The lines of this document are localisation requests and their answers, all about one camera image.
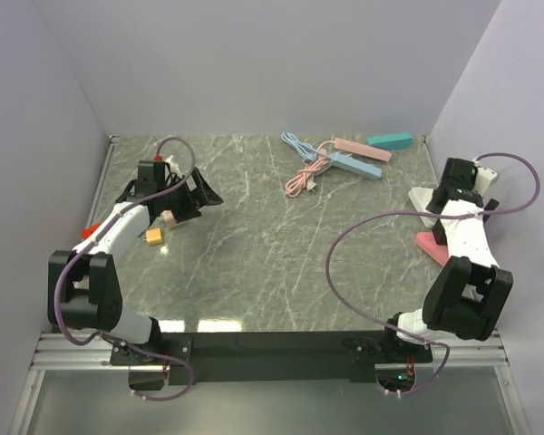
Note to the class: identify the black cube plug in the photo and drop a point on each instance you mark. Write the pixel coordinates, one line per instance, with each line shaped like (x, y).
(439, 235)

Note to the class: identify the peach cartoon charger plug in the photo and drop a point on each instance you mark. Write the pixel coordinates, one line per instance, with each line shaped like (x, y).
(168, 219)

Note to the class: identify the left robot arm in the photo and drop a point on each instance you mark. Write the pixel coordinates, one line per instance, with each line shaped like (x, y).
(83, 285)

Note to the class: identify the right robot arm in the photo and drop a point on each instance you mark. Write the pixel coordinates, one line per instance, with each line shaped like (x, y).
(468, 296)

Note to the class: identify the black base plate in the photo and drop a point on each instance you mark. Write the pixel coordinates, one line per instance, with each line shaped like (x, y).
(291, 356)

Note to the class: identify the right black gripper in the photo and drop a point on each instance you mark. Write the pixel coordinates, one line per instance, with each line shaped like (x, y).
(490, 205)

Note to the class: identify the teal power strip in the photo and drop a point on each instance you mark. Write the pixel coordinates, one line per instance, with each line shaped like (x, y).
(391, 142)

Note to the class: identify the red cube socket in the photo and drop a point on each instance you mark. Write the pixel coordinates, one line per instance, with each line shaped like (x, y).
(87, 232)

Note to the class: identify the yellow charger plug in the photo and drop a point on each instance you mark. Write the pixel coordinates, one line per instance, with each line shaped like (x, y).
(154, 236)

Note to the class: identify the white triangular power strip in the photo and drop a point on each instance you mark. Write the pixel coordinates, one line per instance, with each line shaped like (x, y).
(420, 198)

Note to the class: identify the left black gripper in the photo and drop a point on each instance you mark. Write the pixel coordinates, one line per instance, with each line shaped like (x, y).
(202, 196)

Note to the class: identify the light blue power strip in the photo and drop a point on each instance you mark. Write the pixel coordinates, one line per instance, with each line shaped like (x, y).
(337, 159)

